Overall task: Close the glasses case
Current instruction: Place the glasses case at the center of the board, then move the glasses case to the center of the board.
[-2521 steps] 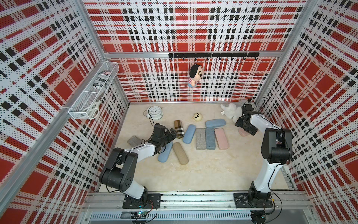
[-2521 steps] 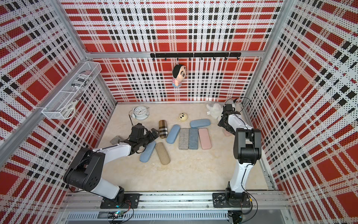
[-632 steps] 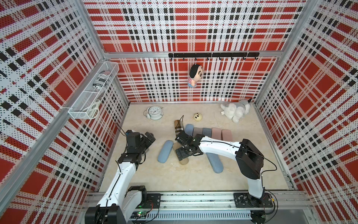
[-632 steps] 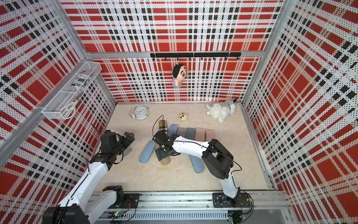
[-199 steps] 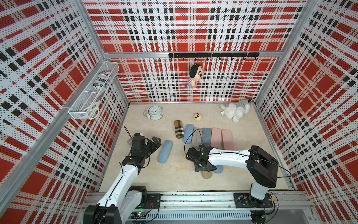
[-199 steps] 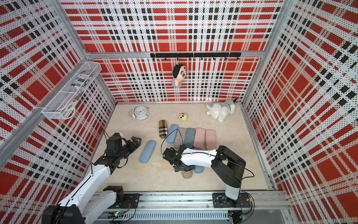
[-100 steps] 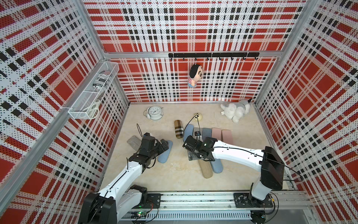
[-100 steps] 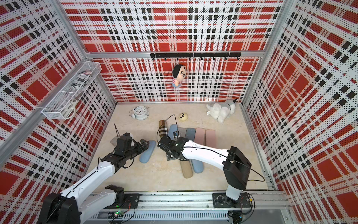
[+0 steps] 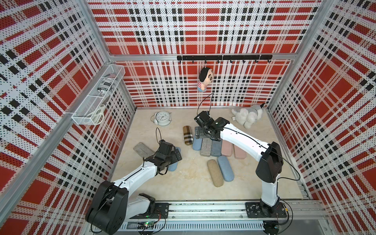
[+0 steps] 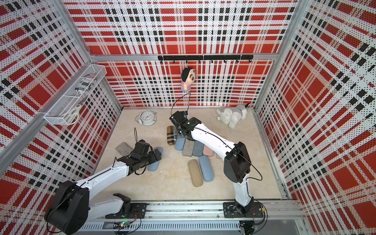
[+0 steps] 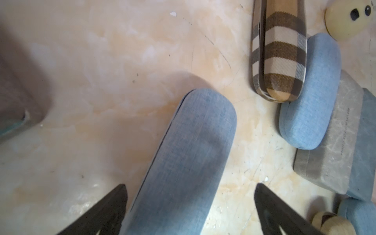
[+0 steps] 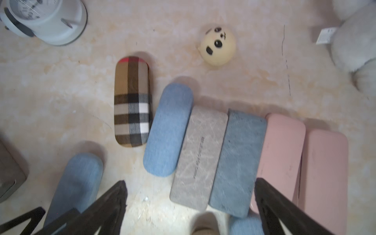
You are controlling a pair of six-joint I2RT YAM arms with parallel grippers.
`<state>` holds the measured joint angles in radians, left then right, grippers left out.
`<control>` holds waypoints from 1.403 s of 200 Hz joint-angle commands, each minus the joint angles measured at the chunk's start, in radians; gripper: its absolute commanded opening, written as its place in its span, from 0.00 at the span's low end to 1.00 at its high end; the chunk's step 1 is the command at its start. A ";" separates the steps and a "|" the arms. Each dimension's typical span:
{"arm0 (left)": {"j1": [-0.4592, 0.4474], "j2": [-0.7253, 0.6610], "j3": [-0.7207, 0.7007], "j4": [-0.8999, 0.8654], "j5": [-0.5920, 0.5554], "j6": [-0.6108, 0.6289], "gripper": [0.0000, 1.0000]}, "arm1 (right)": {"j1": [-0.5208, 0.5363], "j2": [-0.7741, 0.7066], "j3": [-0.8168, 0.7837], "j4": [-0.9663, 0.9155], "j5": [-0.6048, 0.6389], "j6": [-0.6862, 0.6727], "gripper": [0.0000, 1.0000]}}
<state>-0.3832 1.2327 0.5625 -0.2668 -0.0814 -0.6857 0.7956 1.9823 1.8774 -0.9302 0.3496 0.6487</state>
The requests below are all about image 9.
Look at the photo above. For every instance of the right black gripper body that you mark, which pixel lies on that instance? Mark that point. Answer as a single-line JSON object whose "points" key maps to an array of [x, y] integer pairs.
{"points": [[205, 131]]}

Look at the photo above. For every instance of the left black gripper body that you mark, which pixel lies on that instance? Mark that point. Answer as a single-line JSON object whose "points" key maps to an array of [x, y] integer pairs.
{"points": [[172, 158]]}

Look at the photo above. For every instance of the grey marble teal-lined case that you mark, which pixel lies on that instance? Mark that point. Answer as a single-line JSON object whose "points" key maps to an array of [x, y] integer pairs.
{"points": [[143, 151]]}

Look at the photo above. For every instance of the beige case with dark glasses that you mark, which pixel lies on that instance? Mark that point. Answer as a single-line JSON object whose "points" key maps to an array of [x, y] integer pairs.
{"points": [[188, 135]]}

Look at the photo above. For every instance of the small pink glasses case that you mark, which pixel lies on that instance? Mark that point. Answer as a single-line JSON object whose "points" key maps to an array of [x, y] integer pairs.
{"points": [[239, 153]]}

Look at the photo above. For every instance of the teal-lined glasses case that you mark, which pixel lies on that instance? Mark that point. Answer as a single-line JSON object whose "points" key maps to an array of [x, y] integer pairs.
{"points": [[206, 147]]}

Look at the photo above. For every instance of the blue case with pink glasses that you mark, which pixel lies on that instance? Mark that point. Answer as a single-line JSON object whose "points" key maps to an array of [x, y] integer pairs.
{"points": [[226, 169]]}

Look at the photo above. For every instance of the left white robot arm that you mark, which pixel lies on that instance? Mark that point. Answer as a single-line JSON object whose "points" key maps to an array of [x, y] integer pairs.
{"points": [[113, 202]]}

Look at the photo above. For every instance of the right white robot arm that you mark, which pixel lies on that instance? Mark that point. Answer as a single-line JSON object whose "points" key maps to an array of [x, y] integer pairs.
{"points": [[268, 155]]}

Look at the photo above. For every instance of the white plush toy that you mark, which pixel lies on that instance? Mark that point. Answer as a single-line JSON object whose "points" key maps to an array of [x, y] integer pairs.
{"points": [[248, 116]]}

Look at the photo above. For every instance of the white alarm clock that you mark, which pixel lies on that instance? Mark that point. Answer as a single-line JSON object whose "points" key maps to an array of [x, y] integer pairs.
{"points": [[162, 118]]}

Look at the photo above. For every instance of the cartoon boy doll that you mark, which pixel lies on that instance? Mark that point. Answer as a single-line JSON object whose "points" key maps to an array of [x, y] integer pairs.
{"points": [[205, 78]]}

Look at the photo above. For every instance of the small circuit board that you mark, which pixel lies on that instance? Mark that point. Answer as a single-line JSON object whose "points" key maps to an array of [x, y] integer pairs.
{"points": [[140, 225]]}

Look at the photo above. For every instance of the white scissors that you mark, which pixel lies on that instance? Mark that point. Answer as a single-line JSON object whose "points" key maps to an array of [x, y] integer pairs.
{"points": [[97, 116]]}

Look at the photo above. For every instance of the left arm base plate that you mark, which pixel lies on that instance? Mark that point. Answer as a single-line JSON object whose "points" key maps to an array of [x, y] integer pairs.
{"points": [[154, 212]]}

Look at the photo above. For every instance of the black hook rail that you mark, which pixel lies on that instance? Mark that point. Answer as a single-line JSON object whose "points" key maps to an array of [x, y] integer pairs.
{"points": [[267, 57]]}

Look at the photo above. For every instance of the clear wall shelf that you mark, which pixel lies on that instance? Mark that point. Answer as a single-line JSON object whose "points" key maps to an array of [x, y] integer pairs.
{"points": [[94, 98]]}

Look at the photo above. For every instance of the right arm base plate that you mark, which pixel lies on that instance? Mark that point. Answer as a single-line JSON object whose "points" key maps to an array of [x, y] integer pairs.
{"points": [[262, 210]]}

